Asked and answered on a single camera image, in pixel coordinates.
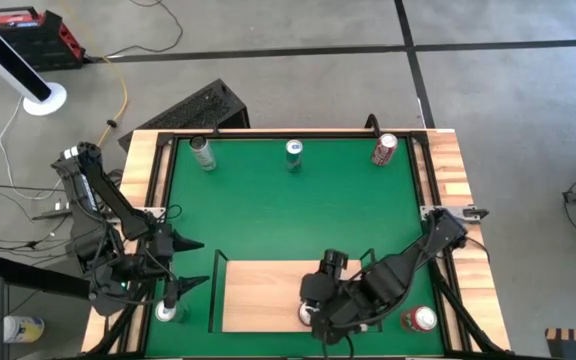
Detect black curved cable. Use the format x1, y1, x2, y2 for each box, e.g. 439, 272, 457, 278
365, 113, 383, 137

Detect black aluminium table frame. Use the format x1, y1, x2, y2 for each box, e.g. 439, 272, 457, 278
85, 128, 507, 360

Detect red black toolbox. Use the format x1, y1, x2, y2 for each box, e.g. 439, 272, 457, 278
0, 5, 87, 71

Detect orange black striped box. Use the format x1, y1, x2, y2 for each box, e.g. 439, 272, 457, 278
544, 327, 576, 360

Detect yellow floor cable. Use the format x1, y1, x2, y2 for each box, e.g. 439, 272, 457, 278
60, 0, 130, 149

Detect white tower with dark panel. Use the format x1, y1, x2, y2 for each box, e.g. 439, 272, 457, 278
0, 4, 68, 117

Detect red cola can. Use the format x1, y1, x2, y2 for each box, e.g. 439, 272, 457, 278
371, 132, 399, 168
399, 305, 439, 334

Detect white yellow canister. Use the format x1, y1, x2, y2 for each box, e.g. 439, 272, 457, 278
2, 315, 46, 344

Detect black floor cable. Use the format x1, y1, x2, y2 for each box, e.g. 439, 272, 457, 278
85, 0, 185, 62

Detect green can blue tab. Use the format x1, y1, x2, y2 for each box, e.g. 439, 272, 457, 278
285, 139, 304, 174
154, 299, 192, 324

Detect grey power strip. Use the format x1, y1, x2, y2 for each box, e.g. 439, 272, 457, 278
31, 199, 77, 222

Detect black perforated metal case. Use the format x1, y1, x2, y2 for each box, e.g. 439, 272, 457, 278
117, 78, 252, 151

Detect silver beverage can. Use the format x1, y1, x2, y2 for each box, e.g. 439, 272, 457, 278
189, 134, 218, 173

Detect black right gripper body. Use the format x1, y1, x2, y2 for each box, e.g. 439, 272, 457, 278
330, 277, 374, 331

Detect wooden shelf black brackets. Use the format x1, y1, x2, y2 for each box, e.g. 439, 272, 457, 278
209, 248, 383, 335

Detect white floor cable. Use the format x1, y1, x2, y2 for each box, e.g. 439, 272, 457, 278
0, 97, 64, 201

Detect red can blue logo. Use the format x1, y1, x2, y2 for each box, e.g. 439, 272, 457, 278
297, 301, 315, 327

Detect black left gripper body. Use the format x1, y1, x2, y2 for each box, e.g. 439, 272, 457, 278
142, 223, 177, 301

